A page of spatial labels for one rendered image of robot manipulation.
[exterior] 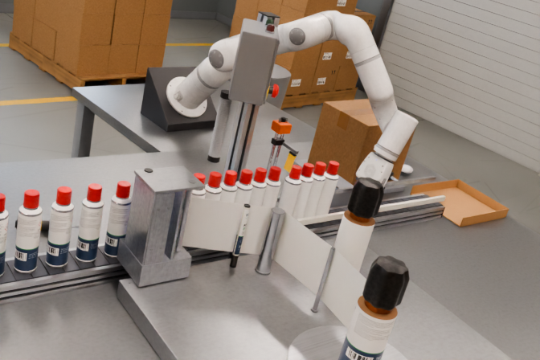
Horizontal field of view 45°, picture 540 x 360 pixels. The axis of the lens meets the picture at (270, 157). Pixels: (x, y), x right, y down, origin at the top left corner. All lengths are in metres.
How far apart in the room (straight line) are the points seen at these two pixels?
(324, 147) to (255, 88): 0.84
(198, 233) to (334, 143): 0.92
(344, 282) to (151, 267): 0.46
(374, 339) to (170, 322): 0.46
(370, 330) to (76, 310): 0.68
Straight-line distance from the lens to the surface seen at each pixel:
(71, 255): 1.73
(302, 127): 3.07
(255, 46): 1.71
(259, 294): 1.70
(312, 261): 1.67
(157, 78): 2.75
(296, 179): 1.95
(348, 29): 2.15
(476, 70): 6.54
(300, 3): 5.70
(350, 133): 2.44
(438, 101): 6.75
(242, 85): 1.74
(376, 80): 2.15
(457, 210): 2.67
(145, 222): 1.56
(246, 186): 1.84
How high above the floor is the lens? 1.83
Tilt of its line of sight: 22 degrees down
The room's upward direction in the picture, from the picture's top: 14 degrees clockwise
